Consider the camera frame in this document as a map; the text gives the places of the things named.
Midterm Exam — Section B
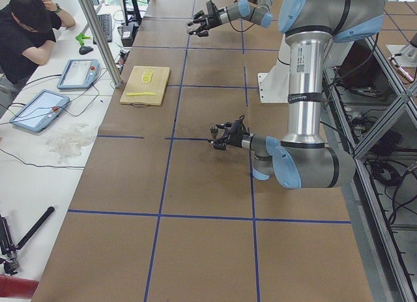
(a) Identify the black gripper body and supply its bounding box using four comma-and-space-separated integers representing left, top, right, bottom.
200, 4, 222, 29
222, 128, 251, 149

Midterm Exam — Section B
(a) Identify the steel jigger shaker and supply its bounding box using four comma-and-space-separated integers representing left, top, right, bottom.
209, 126, 219, 145

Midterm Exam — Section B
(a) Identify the clear glass measuring cup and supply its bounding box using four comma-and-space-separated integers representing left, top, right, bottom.
186, 22, 199, 35

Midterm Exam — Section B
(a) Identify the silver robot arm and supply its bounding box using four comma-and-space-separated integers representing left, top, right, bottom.
187, 0, 273, 37
211, 0, 385, 189

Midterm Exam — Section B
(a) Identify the lemon slice three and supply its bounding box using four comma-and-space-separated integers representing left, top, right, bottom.
141, 74, 152, 83

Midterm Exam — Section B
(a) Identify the black box on desk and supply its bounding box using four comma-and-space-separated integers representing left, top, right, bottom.
121, 22, 139, 47

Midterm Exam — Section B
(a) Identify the wooden cutting board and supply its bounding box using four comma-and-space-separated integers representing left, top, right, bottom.
120, 66, 171, 106

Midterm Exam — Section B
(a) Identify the yellow plastic knife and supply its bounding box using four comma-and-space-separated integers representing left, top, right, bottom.
126, 91, 157, 97

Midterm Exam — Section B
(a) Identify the black keyboard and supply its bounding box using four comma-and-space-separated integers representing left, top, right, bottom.
97, 14, 113, 42

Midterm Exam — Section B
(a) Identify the green plastic tool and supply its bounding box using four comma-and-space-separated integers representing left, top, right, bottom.
76, 33, 91, 46

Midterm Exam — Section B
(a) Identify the black computer mouse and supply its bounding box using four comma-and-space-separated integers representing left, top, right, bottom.
78, 46, 94, 55

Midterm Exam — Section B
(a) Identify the far teach pendant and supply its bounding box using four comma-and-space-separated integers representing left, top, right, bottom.
57, 59, 100, 90

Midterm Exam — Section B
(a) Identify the teach pendant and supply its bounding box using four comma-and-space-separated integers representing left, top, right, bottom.
9, 89, 70, 132
57, 59, 100, 90

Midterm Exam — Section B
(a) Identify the crumpled white plastic wrap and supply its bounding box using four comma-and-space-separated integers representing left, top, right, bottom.
46, 123, 97, 163

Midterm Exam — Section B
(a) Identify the seated person in black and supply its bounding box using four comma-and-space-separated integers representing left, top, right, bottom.
1, 0, 76, 89

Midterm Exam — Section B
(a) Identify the near teach pendant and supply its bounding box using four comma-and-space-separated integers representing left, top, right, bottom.
9, 89, 70, 132

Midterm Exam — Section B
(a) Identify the black handheld tool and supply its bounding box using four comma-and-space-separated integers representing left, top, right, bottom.
1, 206, 55, 276

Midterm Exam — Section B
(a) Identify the red cylinder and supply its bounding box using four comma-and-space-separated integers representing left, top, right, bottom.
0, 275, 39, 299

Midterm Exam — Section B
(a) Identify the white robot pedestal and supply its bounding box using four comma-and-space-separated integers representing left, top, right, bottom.
258, 44, 311, 104

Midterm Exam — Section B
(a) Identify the aluminium frame post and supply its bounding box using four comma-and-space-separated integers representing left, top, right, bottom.
78, 0, 122, 88

